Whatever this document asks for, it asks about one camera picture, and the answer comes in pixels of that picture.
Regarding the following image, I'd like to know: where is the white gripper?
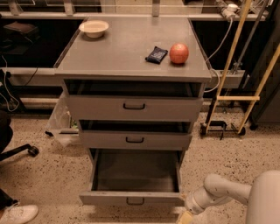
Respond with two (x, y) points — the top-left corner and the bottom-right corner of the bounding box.
(176, 186), (214, 224)

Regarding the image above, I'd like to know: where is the grey bottom drawer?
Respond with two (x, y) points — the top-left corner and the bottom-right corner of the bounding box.
(80, 149), (185, 207)

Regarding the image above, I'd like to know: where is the grey drawer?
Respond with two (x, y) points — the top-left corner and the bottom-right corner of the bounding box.
(80, 149), (185, 207)
(80, 120), (192, 151)
(65, 80), (203, 122)

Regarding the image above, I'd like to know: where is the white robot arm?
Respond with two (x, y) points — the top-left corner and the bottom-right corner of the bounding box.
(176, 170), (280, 224)

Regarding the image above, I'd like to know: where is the grey middle drawer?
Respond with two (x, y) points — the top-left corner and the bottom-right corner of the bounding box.
(80, 120), (192, 151)

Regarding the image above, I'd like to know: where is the grey drawer cabinet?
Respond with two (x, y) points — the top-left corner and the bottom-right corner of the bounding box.
(53, 16), (213, 152)

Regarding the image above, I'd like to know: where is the grey top drawer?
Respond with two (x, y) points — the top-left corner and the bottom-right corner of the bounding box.
(65, 80), (203, 122)

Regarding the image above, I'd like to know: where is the clear plastic bag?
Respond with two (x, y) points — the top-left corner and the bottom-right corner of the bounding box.
(45, 93), (81, 147)

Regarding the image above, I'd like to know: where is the red apple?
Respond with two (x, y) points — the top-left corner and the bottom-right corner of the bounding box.
(169, 43), (189, 64)

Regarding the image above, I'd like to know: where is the dark blue snack packet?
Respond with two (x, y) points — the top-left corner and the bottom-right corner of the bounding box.
(145, 46), (168, 64)

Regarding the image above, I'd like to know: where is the white sneaker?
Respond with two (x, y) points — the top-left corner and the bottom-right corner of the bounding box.
(0, 205), (39, 224)

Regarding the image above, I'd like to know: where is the black trouser leg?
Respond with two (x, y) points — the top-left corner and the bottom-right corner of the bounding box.
(0, 189), (18, 211)

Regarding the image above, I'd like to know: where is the black office chair base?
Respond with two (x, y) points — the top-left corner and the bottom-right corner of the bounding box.
(0, 110), (39, 161)

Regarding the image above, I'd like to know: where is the white bowl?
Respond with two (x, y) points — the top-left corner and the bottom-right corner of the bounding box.
(79, 20), (109, 39)

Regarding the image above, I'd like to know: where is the white power strip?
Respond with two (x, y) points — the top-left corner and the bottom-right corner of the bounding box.
(216, 0), (239, 19)

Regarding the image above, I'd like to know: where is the yellow wooden ladder frame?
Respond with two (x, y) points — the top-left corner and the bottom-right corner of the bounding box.
(200, 0), (280, 137)

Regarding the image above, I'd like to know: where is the white power cable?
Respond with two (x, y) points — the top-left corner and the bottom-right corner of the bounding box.
(203, 16), (235, 94)

